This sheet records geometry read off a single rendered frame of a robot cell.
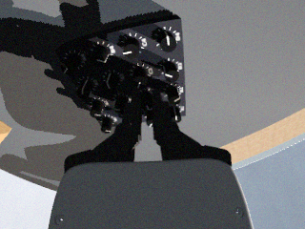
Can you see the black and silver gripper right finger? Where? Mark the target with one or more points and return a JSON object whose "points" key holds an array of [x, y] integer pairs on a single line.
{"points": [[178, 145]]}

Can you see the black knob box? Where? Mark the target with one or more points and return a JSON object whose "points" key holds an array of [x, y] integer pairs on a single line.
{"points": [[141, 64]]}

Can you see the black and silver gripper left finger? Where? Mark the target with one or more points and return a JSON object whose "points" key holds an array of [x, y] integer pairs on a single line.
{"points": [[120, 146]]}

